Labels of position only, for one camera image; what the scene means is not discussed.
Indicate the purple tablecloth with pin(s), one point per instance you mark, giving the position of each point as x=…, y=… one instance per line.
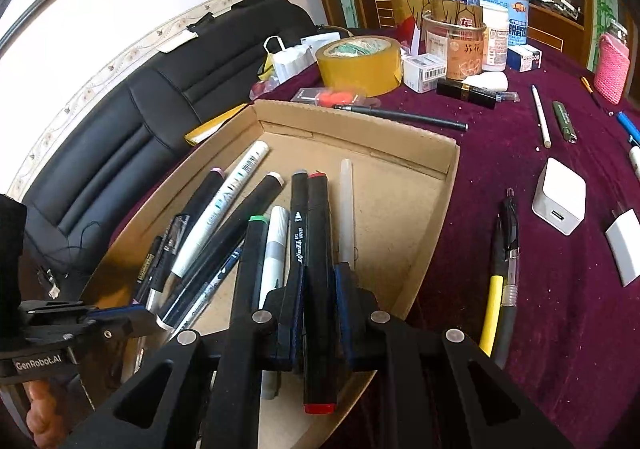
x=450, y=229

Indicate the white bottle orange cap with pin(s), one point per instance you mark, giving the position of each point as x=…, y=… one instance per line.
x=635, y=159

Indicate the brown printed carton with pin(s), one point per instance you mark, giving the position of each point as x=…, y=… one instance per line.
x=407, y=14

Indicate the yellow tape roll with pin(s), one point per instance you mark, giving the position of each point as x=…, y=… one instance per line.
x=360, y=76

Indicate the black pen clear cap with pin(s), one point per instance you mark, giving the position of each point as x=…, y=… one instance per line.
x=172, y=239

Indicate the black marker grey caps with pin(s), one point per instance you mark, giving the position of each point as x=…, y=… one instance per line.
x=298, y=229

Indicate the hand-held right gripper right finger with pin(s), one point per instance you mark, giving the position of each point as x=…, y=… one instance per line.
x=344, y=319

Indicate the red plastic packet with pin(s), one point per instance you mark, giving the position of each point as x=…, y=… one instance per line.
x=335, y=96

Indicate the black leather sofa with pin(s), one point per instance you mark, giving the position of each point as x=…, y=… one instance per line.
x=125, y=139

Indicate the thin black pencil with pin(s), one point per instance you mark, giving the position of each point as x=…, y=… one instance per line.
x=400, y=116

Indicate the pink knitted bottle cover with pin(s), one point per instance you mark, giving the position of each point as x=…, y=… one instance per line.
x=612, y=69

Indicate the white plastic cap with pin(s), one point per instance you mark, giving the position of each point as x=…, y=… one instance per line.
x=487, y=80

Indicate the white barcode box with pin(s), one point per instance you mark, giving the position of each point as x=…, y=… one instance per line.
x=425, y=71

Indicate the white stylus pen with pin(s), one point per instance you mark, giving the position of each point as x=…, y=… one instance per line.
x=541, y=116

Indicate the black pen clear grip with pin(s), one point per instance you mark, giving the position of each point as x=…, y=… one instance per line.
x=510, y=254

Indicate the white pill bottle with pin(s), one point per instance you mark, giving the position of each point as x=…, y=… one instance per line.
x=495, y=44

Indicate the yellow flat packet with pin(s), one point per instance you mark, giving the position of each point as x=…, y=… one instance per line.
x=210, y=129

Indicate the black marker white caps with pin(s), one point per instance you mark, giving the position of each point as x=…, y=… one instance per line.
x=240, y=224

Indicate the dark blue pen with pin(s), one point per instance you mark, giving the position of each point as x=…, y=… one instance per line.
x=210, y=279

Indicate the black marker green cap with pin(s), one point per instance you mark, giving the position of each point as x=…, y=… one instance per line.
x=252, y=259

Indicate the shallow cardboard box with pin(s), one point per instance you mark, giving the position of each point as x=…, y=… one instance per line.
x=390, y=209

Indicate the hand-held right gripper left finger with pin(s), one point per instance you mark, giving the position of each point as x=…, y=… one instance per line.
x=295, y=319

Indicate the black lipstick tube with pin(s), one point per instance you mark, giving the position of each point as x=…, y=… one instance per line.
x=465, y=91

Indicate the blue plastic pen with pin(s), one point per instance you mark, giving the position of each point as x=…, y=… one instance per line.
x=627, y=124

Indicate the black marker red caps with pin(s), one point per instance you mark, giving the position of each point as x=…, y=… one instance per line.
x=320, y=229

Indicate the glass toothpick jar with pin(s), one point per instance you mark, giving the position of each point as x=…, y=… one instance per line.
x=455, y=54

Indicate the white marker teal print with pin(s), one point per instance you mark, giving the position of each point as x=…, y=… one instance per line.
x=220, y=209

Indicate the black pen gold label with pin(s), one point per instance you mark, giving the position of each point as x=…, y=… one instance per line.
x=147, y=266

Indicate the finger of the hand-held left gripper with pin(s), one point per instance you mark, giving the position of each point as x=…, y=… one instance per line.
x=120, y=324

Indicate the blue label can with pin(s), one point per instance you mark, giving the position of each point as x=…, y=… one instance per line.
x=517, y=29

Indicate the small white blue box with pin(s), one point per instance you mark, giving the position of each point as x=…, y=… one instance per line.
x=522, y=60

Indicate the white charger block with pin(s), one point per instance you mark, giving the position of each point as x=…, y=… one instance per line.
x=625, y=249
x=557, y=189

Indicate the person's left hand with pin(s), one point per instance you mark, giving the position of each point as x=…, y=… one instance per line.
x=45, y=414

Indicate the yellow and black pen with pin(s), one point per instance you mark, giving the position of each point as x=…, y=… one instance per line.
x=492, y=304

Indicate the translucent white pen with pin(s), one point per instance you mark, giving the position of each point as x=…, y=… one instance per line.
x=347, y=209

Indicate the grey and white marker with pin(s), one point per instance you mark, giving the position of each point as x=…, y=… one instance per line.
x=275, y=254

